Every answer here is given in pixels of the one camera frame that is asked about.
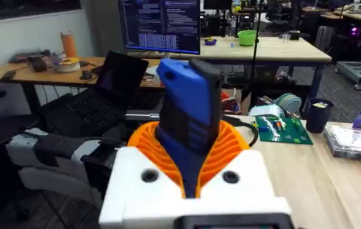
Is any dark brown mug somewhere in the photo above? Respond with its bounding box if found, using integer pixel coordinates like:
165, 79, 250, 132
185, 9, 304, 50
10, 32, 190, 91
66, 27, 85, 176
28, 55, 49, 73

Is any blue electric screwdriver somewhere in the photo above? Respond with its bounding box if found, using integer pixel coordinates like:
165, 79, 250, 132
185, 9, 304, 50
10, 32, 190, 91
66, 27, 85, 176
155, 58, 225, 198

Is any wooden desk with black legs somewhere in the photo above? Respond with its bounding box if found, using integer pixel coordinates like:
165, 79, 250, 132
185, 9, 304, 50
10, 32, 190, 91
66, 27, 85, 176
0, 56, 166, 114

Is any clear plastic box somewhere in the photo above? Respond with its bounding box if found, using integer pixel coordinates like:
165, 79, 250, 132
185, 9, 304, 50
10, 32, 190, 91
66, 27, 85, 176
322, 123, 361, 163

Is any computer monitor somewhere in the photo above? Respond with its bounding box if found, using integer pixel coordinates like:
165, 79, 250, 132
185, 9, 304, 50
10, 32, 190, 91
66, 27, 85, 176
117, 0, 202, 55

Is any white orange right gripper right finger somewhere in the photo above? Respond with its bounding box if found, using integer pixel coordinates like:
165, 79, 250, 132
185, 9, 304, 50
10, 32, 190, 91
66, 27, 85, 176
196, 120, 293, 229

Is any black cable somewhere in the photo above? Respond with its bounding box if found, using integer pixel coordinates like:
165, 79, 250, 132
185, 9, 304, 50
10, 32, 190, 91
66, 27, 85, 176
220, 113, 260, 148

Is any long pale wooden table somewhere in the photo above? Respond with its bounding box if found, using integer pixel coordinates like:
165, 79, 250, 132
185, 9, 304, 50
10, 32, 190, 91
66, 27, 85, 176
150, 36, 333, 100

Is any black upright pole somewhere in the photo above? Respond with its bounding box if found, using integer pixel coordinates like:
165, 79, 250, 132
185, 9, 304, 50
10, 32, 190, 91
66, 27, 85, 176
249, 0, 263, 108

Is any white and yellow tape roll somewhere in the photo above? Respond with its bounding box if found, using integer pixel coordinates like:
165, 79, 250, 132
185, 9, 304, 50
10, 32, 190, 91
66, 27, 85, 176
53, 57, 81, 74

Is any black laptop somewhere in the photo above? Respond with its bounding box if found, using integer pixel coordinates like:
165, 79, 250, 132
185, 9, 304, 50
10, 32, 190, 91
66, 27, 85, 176
39, 50, 150, 138

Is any white orange right gripper left finger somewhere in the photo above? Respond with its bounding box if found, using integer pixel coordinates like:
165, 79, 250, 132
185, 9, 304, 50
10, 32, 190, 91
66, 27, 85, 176
98, 121, 188, 229

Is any dark blue cup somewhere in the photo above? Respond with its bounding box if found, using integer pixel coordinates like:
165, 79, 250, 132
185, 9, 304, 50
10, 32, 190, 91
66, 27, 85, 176
305, 97, 335, 134

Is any green bowl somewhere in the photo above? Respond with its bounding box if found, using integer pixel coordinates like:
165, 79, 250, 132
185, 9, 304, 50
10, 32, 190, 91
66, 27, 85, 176
237, 29, 258, 47

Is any orange bottle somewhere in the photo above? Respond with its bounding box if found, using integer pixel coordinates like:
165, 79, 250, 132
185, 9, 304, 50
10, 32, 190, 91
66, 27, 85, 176
60, 31, 78, 59

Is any green board with toy blocks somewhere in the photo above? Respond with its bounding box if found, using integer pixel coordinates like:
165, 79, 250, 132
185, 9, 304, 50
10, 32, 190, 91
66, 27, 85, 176
253, 114, 314, 146

